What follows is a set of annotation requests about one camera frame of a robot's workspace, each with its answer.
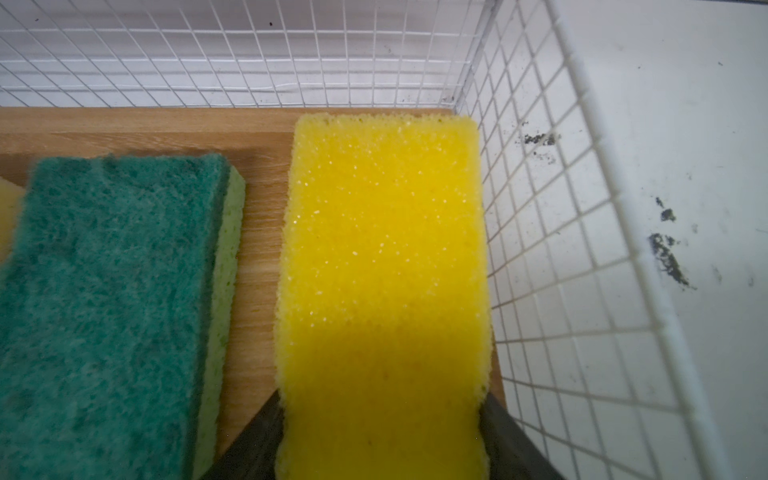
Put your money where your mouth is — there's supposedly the white wire wooden shelf unit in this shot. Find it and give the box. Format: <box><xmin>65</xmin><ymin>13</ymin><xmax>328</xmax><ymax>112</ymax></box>
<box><xmin>1</xmin><ymin>1</ymin><xmax>732</xmax><ymax>479</ymax></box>

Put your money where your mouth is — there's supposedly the dark green sponge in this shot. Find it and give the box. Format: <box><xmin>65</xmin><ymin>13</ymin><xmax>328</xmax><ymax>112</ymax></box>
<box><xmin>1</xmin><ymin>154</ymin><xmax>245</xmax><ymax>479</ymax></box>

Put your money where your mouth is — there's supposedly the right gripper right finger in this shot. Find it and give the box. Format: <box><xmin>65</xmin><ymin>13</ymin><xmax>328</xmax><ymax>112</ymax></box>
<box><xmin>479</xmin><ymin>393</ymin><xmax>564</xmax><ymax>480</ymax></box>

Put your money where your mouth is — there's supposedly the yellow sponge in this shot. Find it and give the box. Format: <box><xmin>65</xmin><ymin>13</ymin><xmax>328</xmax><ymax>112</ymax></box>
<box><xmin>0</xmin><ymin>177</ymin><xmax>25</xmax><ymax>263</ymax></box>
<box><xmin>275</xmin><ymin>114</ymin><xmax>492</xmax><ymax>479</ymax></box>

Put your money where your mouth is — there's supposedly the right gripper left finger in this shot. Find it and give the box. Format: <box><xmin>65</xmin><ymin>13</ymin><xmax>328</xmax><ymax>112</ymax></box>
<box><xmin>202</xmin><ymin>390</ymin><xmax>284</xmax><ymax>480</ymax></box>

